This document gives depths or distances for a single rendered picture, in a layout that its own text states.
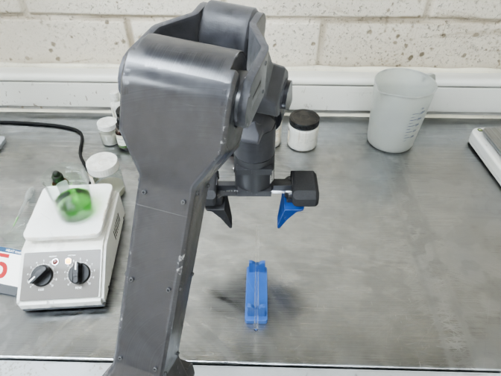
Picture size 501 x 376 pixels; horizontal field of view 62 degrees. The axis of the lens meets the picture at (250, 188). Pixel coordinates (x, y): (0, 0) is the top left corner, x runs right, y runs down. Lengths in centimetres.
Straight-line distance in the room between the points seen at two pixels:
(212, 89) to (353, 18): 81
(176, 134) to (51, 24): 88
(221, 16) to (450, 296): 58
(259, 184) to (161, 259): 32
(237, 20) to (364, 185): 62
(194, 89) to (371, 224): 61
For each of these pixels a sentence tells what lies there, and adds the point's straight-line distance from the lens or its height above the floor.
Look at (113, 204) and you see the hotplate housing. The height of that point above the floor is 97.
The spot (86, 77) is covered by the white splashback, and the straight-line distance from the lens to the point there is 110.
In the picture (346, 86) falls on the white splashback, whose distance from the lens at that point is 105.
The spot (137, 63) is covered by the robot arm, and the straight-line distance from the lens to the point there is 26.
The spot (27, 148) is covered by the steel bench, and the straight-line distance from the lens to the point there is 109.
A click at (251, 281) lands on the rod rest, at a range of 69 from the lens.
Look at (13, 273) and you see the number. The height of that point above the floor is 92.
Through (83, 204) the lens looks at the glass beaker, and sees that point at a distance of 70.
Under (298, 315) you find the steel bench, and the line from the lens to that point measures 68.
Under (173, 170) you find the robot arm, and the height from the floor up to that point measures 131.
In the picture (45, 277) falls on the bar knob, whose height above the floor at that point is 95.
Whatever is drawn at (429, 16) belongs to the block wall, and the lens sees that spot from 108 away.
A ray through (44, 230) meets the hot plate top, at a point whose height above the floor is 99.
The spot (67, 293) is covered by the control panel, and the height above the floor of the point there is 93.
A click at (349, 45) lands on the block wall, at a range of 105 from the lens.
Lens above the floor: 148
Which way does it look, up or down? 42 degrees down
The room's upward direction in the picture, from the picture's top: straight up
